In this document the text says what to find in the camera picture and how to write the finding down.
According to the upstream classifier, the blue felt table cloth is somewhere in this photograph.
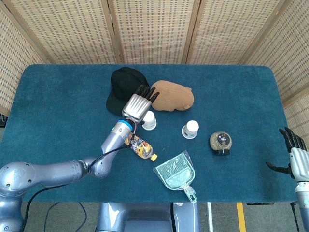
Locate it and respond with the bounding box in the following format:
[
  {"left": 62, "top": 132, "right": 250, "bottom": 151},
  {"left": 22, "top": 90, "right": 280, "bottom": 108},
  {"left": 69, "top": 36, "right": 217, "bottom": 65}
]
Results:
[{"left": 0, "top": 64, "right": 298, "bottom": 203}]

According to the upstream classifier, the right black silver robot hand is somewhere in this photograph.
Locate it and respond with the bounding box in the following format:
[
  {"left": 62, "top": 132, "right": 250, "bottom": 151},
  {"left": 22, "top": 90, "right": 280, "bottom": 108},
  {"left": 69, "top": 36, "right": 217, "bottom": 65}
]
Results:
[{"left": 266, "top": 127, "right": 309, "bottom": 182}]

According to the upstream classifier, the dark floor cable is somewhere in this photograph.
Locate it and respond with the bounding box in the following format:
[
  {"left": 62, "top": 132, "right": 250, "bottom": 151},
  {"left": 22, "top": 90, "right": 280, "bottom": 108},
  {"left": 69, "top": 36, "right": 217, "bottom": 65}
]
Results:
[{"left": 44, "top": 202, "right": 87, "bottom": 232}]

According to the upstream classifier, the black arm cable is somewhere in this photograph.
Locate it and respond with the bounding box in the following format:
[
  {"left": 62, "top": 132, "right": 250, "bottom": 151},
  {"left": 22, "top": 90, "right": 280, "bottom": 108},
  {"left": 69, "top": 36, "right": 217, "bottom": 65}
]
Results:
[
  {"left": 21, "top": 124, "right": 139, "bottom": 232},
  {"left": 290, "top": 201, "right": 300, "bottom": 232}
]

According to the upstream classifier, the tan brown knit hat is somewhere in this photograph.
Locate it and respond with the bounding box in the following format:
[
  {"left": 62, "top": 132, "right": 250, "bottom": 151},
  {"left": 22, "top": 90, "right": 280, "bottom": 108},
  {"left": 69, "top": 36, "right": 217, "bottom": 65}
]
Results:
[{"left": 150, "top": 80, "right": 195, "bottom": 112}]

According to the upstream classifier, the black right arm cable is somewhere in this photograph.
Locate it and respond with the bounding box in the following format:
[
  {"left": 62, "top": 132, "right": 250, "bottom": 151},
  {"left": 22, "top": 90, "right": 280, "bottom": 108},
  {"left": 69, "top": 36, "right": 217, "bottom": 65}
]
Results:
[{"left": 290, "top": 201, "right": 300, "bottom": 232}]

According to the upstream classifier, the clear green plastic dustpan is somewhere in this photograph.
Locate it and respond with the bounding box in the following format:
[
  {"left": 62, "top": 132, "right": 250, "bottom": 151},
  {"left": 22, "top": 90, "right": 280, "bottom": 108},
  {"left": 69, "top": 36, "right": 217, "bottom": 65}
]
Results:
[{"left": 153, "top": 150, "right": 197, "bottom": 203}]

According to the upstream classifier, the silver-blue robot torso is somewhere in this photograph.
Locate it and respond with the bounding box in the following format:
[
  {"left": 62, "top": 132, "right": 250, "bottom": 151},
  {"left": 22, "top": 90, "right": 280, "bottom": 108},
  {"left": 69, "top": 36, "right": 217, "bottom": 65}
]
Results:
[{"left": 96, "top": 202, "right": 201, "bottom": 232}]

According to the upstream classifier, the orange label plastic drink bottle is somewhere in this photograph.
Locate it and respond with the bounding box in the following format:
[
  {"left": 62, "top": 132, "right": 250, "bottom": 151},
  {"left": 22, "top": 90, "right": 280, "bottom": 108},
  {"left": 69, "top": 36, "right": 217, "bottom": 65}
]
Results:
[{"left": 124, "top": 133, "right": 158, "bottom": 162}]

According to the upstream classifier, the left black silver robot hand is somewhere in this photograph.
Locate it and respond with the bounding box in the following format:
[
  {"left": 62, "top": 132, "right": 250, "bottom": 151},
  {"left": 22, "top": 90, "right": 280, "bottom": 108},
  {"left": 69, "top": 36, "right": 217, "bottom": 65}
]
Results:
[{"left": 122, "top": 84, "right": 160, "bottom": 123}]

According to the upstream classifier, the black baseball cap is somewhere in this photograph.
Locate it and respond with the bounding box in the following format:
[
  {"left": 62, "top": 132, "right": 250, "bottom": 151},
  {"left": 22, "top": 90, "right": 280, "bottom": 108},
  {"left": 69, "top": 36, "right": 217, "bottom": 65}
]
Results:
[{"left": 106, "top": 67, "right": 150, "bottom": 116}]

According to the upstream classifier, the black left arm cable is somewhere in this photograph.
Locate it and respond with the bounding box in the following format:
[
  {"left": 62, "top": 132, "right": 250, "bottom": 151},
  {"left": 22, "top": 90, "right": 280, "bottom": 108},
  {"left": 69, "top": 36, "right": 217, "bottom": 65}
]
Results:
[{"left": 21, "top": 124, "right": 139, "bottom": 232}]

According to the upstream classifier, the woven bamboo screen panel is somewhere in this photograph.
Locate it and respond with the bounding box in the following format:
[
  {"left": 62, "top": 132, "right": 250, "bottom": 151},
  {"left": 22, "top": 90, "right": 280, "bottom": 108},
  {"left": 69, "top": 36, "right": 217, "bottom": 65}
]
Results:
[
  {"left": 181, "top": 0, "right": 289, "bottom": 65},
  {"left": 241, "top": 0, "right": 309, "bottom": 104},
  {"left": 107, "top": 0, "right": 201, "bottom": 65},
  {"left": 0, "top": 0, "right": 124, "bottom": 65},
  {"left": 0, "top": 4, "right": 49, "bottom": 117},
  {"left": 282, "top": 93, "right": 309, "bottom": 155}
]

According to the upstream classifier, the round jar with black lid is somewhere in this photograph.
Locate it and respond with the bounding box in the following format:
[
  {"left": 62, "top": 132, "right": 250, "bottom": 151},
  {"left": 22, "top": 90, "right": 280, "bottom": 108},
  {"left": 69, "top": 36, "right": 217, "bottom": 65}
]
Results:
[{"left": 209, "top": 131, "right": 233, "bottom": 157}]

